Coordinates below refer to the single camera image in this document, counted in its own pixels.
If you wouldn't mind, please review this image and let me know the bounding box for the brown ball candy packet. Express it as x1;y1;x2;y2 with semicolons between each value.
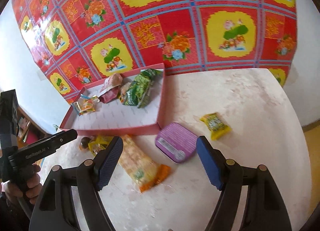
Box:
79;135;113;156

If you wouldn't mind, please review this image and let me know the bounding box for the yellow snack packet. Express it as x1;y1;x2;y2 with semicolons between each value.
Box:
200;113;231;140

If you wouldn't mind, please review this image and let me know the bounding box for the orange cracker packet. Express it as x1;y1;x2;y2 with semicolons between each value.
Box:
118;135;171;193

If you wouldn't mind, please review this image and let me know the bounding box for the green pea snack bag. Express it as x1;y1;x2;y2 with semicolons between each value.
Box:
119;68;163;108

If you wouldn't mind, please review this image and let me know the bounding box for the purple tin box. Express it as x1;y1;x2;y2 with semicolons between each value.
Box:
155;122;198;164

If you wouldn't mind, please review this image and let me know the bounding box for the left hand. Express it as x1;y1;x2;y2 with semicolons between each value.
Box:
1;164;42;206

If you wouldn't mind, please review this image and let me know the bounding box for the wooden shelf with items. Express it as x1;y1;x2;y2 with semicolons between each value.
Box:
17;107;48;148

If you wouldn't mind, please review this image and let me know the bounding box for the small orange candy packet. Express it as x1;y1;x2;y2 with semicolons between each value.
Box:
71;94;100;116

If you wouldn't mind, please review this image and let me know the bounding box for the pink jelly pouch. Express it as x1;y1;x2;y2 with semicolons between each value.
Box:
98;74;123;104

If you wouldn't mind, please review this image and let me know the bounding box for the red shallow cardboard box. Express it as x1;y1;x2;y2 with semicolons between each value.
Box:
60;63;165;136

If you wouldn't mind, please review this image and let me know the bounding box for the red floral wall cloth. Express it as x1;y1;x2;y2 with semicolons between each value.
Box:
11;0;297;102

